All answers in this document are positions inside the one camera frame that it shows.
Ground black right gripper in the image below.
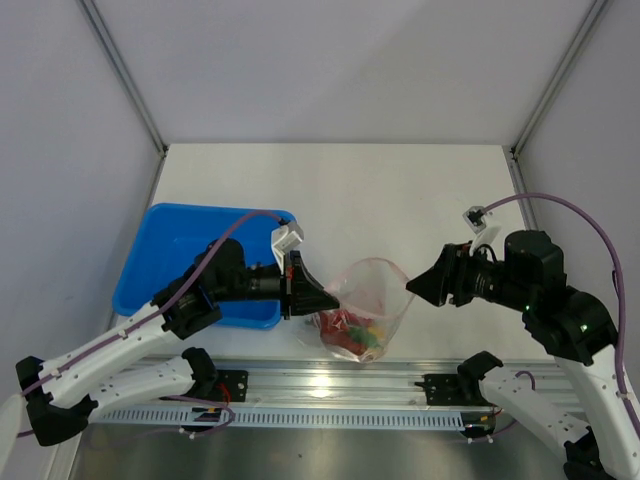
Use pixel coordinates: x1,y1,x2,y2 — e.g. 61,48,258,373
405,239,533,310

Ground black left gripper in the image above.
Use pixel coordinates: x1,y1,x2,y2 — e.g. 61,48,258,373
213,250,340,320

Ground red toy lobster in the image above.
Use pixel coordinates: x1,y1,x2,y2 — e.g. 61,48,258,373
316,310,367,356

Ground clear pink zip top bag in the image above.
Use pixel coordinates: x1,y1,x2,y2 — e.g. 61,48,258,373
296,257,414,364

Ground blue plastic bin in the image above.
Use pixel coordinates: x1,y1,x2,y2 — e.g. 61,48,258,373
112,203,281,330

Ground green toy chili pepper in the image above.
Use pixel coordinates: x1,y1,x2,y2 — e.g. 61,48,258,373
348,326,379,348

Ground orange yellow toy mango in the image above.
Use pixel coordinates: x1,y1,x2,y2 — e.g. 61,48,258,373
368,326,387,338

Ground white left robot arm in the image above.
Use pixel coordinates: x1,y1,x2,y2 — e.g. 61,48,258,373
16,239,339,447

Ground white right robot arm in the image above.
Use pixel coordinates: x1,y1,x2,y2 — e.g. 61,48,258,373
406,230,639,479

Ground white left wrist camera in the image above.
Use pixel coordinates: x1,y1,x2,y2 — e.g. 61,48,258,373
270,221,304,273

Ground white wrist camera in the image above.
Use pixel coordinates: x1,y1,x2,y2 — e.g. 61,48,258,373
463,206,502,253
270,221,304,273

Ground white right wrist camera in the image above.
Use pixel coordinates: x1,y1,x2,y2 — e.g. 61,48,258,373
463,206,502,253

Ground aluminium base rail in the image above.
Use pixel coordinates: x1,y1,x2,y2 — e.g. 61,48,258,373
89,357,586,414

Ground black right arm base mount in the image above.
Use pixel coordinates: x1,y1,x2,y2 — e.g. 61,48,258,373
414,374,491,407

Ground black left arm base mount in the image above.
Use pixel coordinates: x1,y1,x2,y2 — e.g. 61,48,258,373
185,370,249,404

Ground slotted white cable duct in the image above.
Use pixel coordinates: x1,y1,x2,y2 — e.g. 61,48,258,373
98,405,465,432

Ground right aluminium frame post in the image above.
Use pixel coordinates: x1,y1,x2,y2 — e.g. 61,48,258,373
509,0,614,161

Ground aluminium frame post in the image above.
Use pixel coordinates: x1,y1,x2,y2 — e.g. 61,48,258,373
76,0,168,157
509,0,614,161

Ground left aluminium frame post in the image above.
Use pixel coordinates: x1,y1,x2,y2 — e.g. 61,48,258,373
76,0,168,157

